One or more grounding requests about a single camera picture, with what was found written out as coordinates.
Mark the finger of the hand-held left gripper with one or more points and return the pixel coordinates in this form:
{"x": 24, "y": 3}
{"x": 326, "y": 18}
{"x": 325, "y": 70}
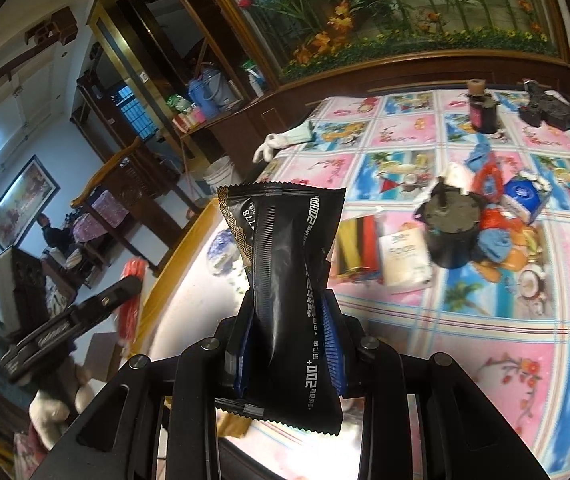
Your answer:
{"x": 115, "y": 295}

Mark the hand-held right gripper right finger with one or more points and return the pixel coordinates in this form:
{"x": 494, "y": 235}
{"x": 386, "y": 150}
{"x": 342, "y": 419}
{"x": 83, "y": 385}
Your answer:
{"x": 334, "y": 345}

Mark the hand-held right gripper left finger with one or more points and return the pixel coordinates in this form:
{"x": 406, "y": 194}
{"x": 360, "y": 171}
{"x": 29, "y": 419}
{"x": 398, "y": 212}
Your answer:
{"x": 239, "y": 365}

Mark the black wipes packet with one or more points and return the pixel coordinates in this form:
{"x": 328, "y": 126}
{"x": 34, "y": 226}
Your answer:
{"x": 285, "y": 260}

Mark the yellow black red striped pack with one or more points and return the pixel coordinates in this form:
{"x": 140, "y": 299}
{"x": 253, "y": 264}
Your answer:
{"x": 360, "y": 245}

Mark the blue white plastic bag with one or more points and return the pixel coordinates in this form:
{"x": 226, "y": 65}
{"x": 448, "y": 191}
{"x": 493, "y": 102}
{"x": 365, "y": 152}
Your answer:
{"x": 222, "y": 252}

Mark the white cloth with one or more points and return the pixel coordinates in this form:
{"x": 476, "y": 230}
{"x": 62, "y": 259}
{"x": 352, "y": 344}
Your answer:
{"x": 457, "y": 175}

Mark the red plastic bag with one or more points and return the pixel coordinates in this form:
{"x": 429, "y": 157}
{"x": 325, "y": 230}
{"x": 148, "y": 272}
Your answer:
{"x": 490, "y": 180}

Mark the floral print tissue pack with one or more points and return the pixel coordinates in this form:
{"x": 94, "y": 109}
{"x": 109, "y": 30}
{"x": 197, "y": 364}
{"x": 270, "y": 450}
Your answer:
{"x": 525, "y": 197}

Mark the person's left hand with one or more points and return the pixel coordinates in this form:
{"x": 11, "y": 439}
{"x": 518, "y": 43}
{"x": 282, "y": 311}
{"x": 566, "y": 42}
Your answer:
{"x": 52, "y": 410}

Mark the white face towel pack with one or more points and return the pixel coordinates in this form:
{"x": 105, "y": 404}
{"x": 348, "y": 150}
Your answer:
{"x": 405, "y": 260}

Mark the wooden chair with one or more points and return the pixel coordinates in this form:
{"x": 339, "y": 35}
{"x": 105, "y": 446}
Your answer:
{"x": 130, "y": 175}

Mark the white plastic bucket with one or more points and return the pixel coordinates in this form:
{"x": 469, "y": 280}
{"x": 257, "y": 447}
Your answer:
{"x": 220, "y": 175}

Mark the black cylinder container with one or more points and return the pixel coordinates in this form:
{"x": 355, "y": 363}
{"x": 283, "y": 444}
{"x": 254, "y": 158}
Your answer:
{"x": 450, "y": 235}

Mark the barred window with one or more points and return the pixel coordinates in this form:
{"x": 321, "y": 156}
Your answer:
{"x": 132, "y": 107}

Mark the blue cloth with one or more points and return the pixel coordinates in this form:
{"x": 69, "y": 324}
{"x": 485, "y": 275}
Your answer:
{"x": 495, "y": 245}
{"x": 477, "y": 157}

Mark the pink cartons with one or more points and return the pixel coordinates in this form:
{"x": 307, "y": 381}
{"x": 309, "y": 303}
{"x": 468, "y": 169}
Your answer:
{"x": 190, "y": 117}

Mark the green packet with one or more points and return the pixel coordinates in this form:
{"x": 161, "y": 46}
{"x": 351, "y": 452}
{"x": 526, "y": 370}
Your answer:
{"x": 180, "y": 104}

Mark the white work glove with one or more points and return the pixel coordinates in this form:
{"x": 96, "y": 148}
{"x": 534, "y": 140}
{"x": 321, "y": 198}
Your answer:
{"x": 275, "y": 142}

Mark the blue thermos jug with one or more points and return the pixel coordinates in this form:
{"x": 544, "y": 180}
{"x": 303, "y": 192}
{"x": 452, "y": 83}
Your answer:
{"x": 200, "y": 95}

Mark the grey thermos jug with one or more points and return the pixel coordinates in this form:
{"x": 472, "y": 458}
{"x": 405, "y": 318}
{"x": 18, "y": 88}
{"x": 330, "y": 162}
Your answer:
{"x": 216, "y": 85}

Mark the green white bottle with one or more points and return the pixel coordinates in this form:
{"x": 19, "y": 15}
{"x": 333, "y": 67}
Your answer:
{"x": 255, "y": 82}

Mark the dark jar with wooden lid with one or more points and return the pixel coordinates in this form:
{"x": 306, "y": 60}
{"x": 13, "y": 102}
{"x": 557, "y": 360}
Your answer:
{"x": 482, "y": 110}

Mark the black lumpy object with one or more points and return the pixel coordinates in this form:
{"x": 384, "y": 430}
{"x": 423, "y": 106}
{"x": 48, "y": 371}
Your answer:
{"x": 557, "y": 112}

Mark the flower bamboo glass panel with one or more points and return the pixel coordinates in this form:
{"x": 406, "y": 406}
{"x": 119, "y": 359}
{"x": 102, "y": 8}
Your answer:
{"x": 415, "y": 5}

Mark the framed wall painting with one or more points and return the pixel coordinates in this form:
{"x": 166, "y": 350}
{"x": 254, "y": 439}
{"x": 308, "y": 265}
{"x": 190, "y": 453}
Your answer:
{"x": 20, "y": 200}

